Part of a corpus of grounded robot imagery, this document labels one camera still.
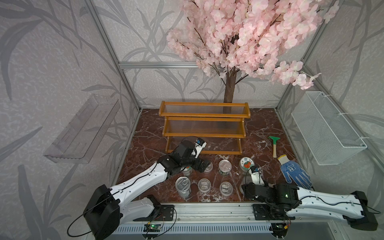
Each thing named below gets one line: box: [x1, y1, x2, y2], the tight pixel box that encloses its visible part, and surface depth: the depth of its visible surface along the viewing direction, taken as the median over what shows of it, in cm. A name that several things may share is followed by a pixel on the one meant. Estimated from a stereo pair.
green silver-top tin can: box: [218, 159, 232, 176], surface depth 85 cm
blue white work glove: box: [277, 154, 313, 190], surface depth 88 cm
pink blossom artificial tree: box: [166, 0, 340, 103], surface depth 49 cm
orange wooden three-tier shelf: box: [159, 101, 251, 155], surface depth 101 cm
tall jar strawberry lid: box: [182, 166, 194, 177], surface depth 84 cm
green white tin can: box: [175, 176, 191, 199], surface depth 74 cm
